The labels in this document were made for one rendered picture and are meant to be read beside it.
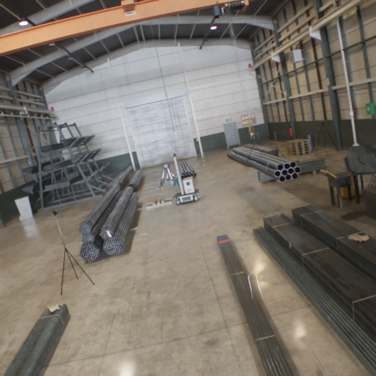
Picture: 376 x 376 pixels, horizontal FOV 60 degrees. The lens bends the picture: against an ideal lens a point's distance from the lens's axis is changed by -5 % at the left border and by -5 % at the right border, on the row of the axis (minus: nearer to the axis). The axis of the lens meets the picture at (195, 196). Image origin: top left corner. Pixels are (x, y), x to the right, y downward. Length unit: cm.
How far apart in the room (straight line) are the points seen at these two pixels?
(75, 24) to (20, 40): 174
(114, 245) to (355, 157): 602
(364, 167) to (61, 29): 914
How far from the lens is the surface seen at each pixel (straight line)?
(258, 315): 486
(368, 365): 405
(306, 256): 571
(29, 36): 1181
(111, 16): 1136
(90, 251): 889
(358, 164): 772
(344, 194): 994
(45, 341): 572
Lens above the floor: 282
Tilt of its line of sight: 12 degrees down
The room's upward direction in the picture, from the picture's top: 12 degrees counter-clockwise
